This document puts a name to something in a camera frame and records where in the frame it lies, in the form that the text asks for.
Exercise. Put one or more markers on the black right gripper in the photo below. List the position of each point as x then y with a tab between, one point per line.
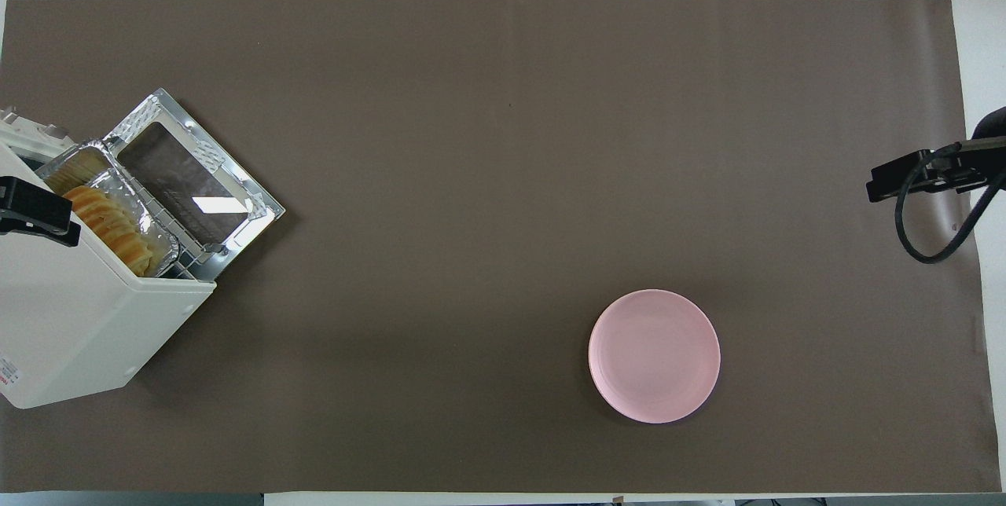
931	172

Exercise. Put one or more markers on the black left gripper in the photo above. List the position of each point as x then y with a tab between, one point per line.
31	206

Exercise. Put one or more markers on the yellow sliced bread loaf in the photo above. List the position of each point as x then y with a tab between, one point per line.
114	231

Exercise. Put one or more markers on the aluminium foil tray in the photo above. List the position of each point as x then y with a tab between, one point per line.
161	243

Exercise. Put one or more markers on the cream toaster oven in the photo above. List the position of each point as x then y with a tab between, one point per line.
71	317

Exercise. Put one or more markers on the beige oven knob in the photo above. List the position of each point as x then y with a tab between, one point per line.
53	131
8	116

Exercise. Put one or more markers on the glass oven door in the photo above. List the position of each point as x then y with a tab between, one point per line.
236	184

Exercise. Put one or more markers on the pink round plate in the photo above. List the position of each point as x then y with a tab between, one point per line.
652	357

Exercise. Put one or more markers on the brown table mat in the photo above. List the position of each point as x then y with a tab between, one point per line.
471	215

